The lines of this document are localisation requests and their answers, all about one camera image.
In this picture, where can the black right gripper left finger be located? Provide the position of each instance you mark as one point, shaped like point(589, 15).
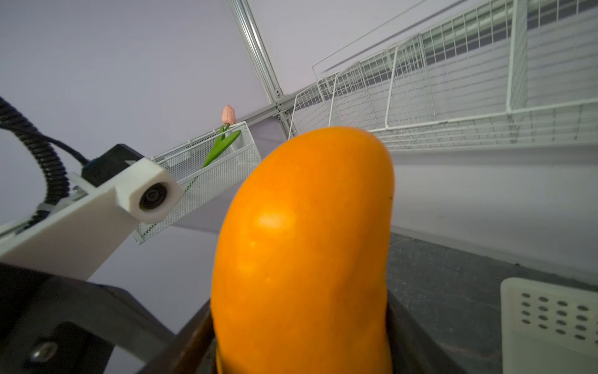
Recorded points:
point(193, 350)

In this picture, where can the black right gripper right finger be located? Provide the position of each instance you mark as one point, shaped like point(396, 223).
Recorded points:
point(412, 349)

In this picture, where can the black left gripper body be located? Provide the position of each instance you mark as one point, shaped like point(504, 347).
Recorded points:
point(52, 324)

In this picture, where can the orange mango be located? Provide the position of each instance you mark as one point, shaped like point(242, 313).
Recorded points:
point(299, 281)

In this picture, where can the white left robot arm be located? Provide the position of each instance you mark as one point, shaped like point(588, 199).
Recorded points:
point(45, 151)

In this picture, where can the cream perforated plastic basket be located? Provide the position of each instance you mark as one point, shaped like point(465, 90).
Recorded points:
point(547, 328)

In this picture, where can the pink artificial tulip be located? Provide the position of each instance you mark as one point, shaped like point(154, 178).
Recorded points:
point(228, 118)

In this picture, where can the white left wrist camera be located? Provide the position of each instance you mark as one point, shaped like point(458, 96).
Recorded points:
point(120, 190)

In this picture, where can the white mesh wall basket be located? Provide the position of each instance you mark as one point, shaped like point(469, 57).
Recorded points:
point(202, 185)

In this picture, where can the white wire wall shelf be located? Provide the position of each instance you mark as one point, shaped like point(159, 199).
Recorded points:
point(506, 73)

